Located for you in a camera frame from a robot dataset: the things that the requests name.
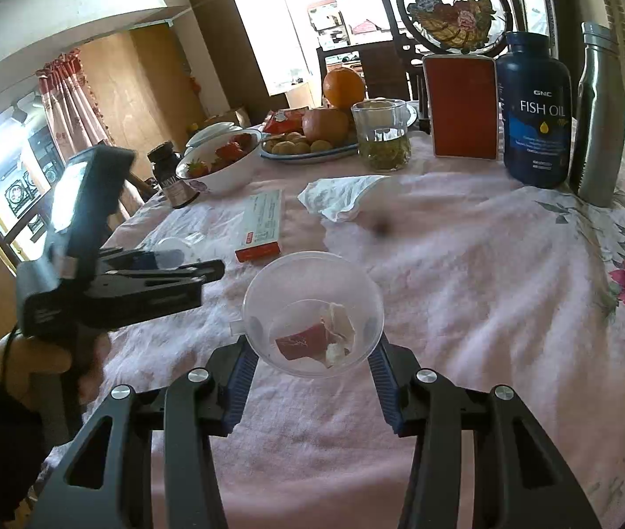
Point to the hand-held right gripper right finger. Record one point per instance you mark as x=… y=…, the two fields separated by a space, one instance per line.
x=387 y=391

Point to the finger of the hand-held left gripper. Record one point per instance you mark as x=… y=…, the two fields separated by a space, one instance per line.
x=152 y=300
x=180 y=271

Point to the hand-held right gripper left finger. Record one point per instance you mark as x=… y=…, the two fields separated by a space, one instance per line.
x=238 y=391

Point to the small clear plastic cup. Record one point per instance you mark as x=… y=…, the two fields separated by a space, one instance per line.
x=172 y=251

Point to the small white paper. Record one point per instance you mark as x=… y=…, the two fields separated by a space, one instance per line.
x=340 y=330

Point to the red wrapper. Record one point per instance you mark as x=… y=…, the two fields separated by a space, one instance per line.
x=301 y=341

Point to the person's left hand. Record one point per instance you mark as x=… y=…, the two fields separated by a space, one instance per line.
x=20 y=363

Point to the small dark supplement bottle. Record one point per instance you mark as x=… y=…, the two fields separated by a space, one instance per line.
x=172 y=176

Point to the white box with red end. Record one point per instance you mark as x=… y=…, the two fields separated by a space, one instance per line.
x=260 y=220

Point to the strawberry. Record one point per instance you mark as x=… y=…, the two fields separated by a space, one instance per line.
x=230 y=152
x=197 y=167
x=244 y=139

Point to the pink curtain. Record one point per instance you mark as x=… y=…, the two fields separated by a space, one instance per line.
x=70 y=99

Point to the pink floral tablecloth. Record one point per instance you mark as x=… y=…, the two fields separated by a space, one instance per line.
x=483 y=286

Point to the pile of small brown fruits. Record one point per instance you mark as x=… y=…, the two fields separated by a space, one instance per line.
x=296 y=146

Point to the blue-rimmed plate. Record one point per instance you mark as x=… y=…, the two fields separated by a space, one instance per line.
x=312 y=157

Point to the crumpled white tissue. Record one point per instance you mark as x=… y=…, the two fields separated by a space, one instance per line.
x=340 y=195

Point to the red snack packet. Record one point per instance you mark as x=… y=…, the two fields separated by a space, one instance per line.
x=285 y=119

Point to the round orange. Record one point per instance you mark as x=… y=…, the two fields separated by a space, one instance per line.
x=326 y=125
x=344 y=87

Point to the cardboard box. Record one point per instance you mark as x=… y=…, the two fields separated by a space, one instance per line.
x=299 y=96

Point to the wooden wardrobe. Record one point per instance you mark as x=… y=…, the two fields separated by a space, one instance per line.
x=224 y=38

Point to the glass mug of green tea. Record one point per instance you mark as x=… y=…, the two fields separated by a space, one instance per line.
x=381 y=143

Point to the dark wooden chair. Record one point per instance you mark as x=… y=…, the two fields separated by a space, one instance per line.
x=378 y=71

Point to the large blue supplement bottle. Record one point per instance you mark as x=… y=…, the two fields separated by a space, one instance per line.
x=533 y=138

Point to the steel water bottle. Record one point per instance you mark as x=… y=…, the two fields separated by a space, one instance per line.
x=599 y=121

